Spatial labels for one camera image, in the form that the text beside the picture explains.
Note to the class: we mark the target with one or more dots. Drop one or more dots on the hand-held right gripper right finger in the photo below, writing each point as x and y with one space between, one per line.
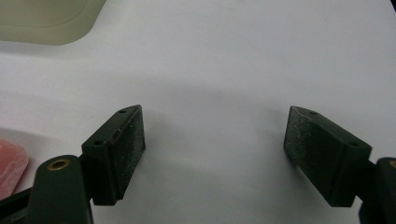
323 155

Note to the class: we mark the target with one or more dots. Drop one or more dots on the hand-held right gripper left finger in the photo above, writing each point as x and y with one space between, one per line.
115 155

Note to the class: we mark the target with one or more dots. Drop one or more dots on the pink sponge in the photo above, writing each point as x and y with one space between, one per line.
9 168

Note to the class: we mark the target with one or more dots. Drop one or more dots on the pale green plastic container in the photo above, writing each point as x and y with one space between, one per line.
46 21

